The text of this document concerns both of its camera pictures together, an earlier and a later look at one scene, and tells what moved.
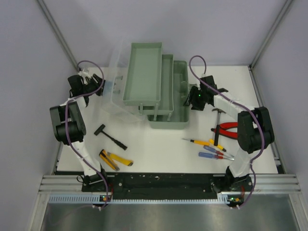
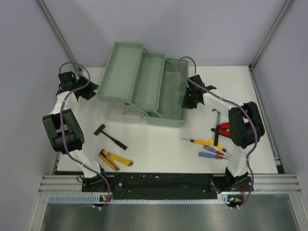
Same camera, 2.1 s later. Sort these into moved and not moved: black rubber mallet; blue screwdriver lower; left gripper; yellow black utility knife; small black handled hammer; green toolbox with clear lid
Moved: green toolbox with clear lid; left gripper
Not moved: blue screwdriver lower; yellow black utility knife; small black handled hammer; black rubber mallet
